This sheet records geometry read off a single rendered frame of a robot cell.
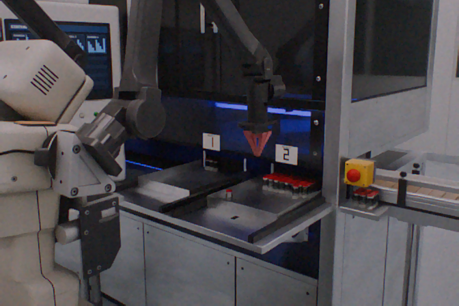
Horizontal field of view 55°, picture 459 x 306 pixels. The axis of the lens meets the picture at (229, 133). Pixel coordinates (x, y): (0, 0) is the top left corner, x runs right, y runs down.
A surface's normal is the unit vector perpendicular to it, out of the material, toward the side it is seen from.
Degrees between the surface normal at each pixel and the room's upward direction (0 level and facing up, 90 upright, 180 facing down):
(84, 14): 90
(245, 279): 90
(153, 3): 87
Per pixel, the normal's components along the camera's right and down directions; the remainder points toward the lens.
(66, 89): 0.80, 0.11
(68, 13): 0.65, 0.14
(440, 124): -0.63, 0.14
